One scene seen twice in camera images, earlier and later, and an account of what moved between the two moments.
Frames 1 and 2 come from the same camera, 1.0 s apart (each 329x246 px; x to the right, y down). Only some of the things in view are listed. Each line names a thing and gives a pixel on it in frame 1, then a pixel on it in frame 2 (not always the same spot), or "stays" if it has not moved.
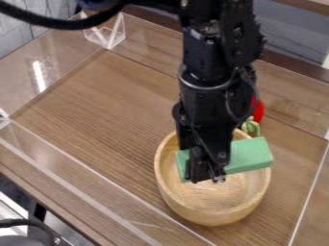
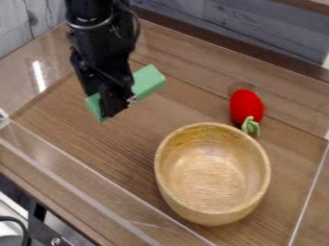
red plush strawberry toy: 250,126 stays
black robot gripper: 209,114 → 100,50
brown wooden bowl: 206,203 stays
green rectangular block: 249,153 → 147,79
